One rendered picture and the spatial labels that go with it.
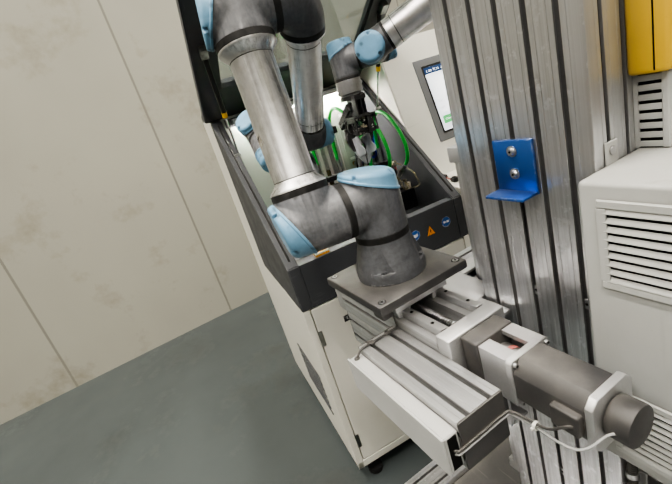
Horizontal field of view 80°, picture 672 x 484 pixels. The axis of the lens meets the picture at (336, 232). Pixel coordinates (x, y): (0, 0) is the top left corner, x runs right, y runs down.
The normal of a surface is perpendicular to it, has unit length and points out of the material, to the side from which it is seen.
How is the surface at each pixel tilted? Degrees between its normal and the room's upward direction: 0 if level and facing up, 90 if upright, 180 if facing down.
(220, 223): 90
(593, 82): 90
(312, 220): 79
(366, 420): 90
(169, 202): 90
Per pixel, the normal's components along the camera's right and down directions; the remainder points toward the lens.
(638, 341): -0.84, 0.39
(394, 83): 0.30, -0.03
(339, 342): 0.38, 0.20
